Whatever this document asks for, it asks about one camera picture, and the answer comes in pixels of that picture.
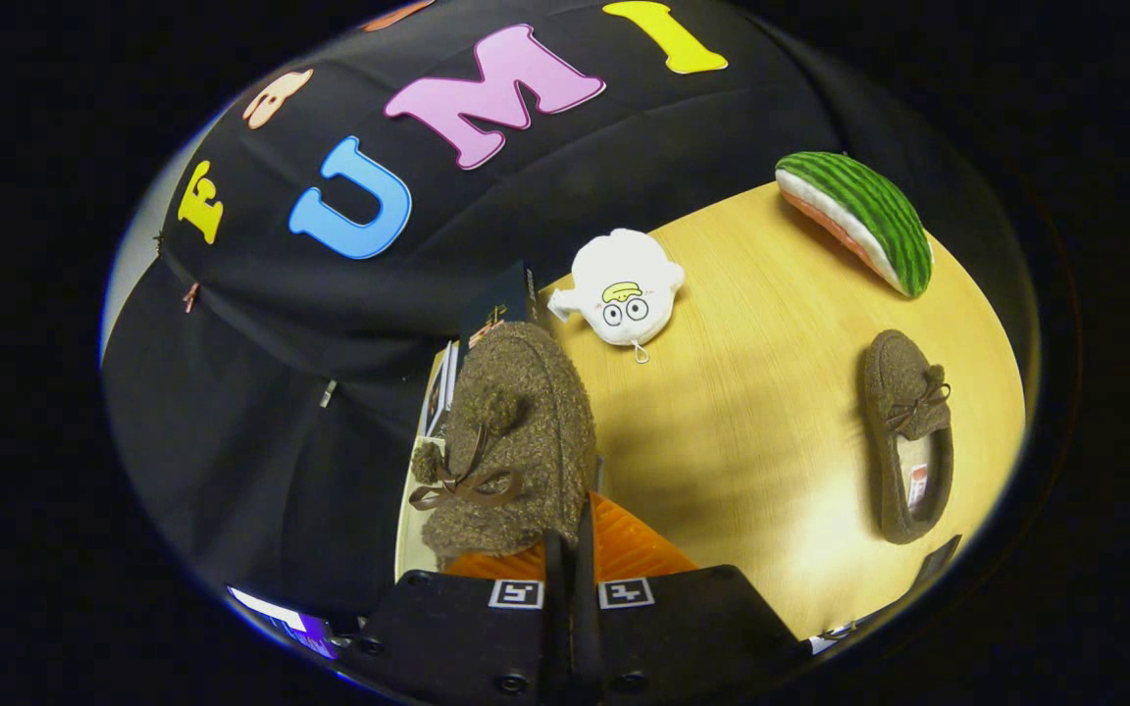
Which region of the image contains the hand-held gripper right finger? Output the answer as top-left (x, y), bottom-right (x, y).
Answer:
top-left (573, 492), bottom-right (809, 706)

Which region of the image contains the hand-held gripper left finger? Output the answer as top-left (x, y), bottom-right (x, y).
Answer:
top-left (342, 529), bottom-right (574, 706)

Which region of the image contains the brown fuzzy shoe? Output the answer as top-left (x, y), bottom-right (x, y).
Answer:
top-left (861, 329), bottom-right (955, 545)
top-left (408, 322), bottom-right (597, 570)

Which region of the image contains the computer monitor screen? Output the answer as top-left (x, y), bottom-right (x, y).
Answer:
top-left (227, 585), bottom-right (340, 660)

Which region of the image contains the black backdrop cloth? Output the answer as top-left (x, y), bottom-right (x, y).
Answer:
top-left (99, 0), bottom-right (1042, 638)

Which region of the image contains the dark hardcover book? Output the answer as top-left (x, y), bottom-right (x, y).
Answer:
top-left (460, 260), bottom-right (539, 346)

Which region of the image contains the white plush toy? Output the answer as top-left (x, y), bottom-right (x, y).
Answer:
top-left (547, 228), bottom-right (686, 364)

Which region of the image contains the watermelon slice plush toy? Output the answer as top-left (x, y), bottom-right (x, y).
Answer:
top-left (775, 151), bottom-right (935, 299)

